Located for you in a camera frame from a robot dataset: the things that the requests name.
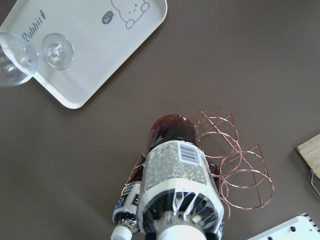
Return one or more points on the wine glass on tray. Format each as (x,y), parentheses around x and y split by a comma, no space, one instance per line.
(19,59)

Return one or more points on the wooden cutting board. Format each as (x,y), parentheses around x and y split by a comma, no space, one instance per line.
(310,152)

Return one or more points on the tea bottle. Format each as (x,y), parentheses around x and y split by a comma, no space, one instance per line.
(125,211)
(178,197)

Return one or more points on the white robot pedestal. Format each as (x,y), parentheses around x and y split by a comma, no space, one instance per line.
(301,227)

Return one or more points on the cream serving tray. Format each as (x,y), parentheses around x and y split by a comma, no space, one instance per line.
(104,34)

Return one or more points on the copper wire bottle basket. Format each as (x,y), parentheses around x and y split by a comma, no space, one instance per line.
(231,171)

